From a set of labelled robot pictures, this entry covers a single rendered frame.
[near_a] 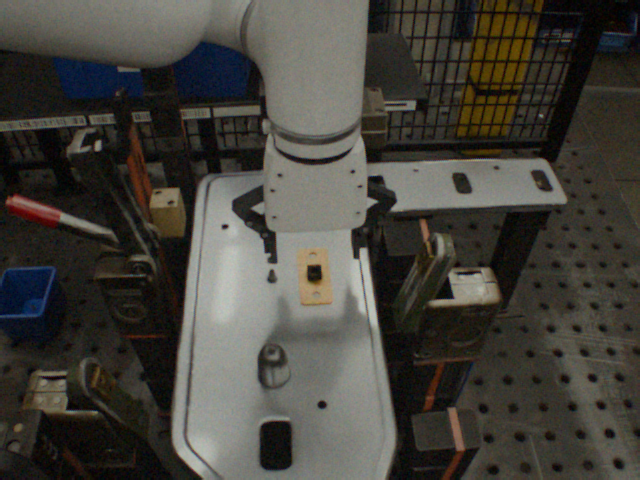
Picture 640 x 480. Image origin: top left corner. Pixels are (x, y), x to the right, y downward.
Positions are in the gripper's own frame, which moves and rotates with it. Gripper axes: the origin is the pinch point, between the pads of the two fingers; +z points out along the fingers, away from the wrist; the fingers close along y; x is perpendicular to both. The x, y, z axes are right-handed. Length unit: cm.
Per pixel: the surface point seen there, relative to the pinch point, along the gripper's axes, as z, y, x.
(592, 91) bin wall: 92, 144, 170
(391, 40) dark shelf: 2, 18, 51
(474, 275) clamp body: 0.6, 17.2, -5.0
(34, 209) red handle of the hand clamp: -8.6, -28.7, -0.5
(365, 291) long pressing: 5.4, 5.7, -2.6
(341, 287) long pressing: 5.0, 3.0, -2.0
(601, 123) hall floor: 105, 150, 163
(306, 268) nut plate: 4.7, -0.9, 0.9
